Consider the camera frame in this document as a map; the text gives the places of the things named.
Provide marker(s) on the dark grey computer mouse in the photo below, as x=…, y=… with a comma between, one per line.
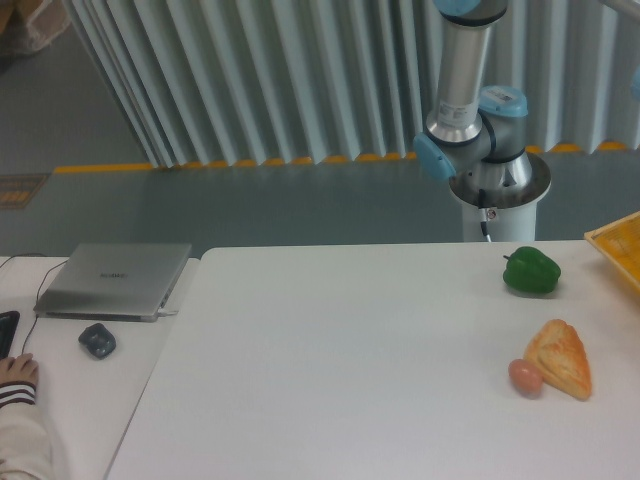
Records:
x=98, y=341

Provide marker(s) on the black keyboard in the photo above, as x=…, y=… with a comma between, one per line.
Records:
x=8, y=325

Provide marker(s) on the silver closed laptop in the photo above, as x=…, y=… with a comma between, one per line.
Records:
x=115, y=281

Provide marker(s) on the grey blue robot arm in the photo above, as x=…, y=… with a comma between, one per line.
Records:
x=465, y=100

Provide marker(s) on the person's hand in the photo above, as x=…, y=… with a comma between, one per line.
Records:
x=22, y=369

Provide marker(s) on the white side desk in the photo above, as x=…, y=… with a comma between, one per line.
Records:
x=87, y=403

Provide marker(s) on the brown egg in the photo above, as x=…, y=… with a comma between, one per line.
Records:
x=525, y=377

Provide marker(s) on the cream striped sleeve forearm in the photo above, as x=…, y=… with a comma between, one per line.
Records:
x=26, y=448

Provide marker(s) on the yellow plastic basket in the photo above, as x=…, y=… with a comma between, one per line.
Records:
x=618, y=242

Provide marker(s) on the grey folding partition screen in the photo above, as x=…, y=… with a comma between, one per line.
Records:
x=259, y=80

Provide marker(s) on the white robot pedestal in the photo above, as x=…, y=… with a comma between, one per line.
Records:
x=499, y=200

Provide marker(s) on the cardboard box with wrap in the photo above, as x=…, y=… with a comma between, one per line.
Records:
x=29, y=26

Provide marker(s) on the green bell pepper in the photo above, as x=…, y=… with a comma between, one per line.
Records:
x=529, y=270

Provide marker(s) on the golden pastry bread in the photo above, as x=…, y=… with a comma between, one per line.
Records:
x=559, y=353

